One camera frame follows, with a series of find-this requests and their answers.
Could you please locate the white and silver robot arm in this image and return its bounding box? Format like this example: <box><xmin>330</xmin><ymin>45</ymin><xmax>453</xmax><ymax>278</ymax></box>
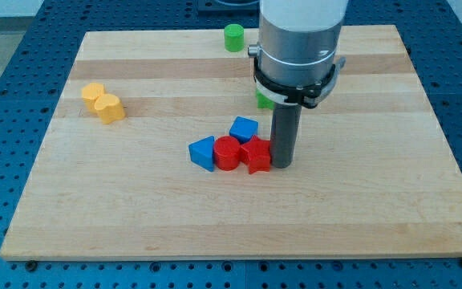
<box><xmin>257</xmin><ymin>0</ymin><xmax>348</xmax><ymax>88</ymax></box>

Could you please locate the red cylinder block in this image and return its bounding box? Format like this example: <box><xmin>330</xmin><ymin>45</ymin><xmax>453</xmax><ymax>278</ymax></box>
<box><xmin>213</xmin><ymin>136</ymin><xmax>241</xmax><ymax>171</ymax></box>

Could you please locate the blue cube block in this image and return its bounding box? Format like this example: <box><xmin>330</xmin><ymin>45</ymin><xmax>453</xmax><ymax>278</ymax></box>
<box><xmin>229</xmin><ymin>116</ymin><xmax>258</xmax><ymax>144</ymax></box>

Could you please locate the red star block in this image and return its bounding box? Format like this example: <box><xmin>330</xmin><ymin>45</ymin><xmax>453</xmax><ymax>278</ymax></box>
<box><xmin>240</xmin><ymin>135</ymin><xmax>271</xmax><ymax>174</ymax></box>

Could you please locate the blue triangle block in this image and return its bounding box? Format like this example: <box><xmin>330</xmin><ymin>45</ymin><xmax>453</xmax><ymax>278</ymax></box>
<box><xmin>188</xmin><ymin>136</ymin><xmax>215</xmax><ymax>172</ymax></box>

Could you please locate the green block behind rod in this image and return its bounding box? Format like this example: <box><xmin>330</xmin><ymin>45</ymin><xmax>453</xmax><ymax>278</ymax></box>
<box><xmin>255</xmin><ymin>90</ymin><xmax>274</xmax><ymax>110</ymax></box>

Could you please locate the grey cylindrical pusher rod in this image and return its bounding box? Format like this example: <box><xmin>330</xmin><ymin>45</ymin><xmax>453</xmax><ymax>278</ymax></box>
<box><xmin>270</xmin><ymin>104</ymin><xmax>302</xmax><ymax>169</ymax></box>

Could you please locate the green cylinder block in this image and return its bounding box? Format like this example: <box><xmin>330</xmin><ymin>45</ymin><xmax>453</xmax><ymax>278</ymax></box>
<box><xmin>224</xmin><ymin>23</ymin><xmax>245</xmax><ymax>52</ymax></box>

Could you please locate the light wooden board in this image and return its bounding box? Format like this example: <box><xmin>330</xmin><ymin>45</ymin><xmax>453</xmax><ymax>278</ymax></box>
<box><xmin>0</xmin><ymin>25</ymin><xmax>462</xmax><ymax>261</ymax></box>

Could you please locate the yellow heart block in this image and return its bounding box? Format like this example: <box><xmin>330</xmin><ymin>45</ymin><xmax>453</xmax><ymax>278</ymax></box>
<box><xmin>94</xmin><ymin>94</ymin><xmax>126</xmax><ymax>124</ymax></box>

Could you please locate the yellow hexagon block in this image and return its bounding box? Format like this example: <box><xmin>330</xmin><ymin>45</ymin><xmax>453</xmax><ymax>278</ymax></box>
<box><xmin>81</xmin><ymin>83</ymin><xmax>106</xmax><ymax>113</ymax></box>

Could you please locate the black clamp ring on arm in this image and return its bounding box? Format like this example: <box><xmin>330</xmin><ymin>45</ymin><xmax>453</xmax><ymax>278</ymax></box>
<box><xmin>253</xmin><ymin>55</ymin><xmax>347</xmax><ymax>110</ymax></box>

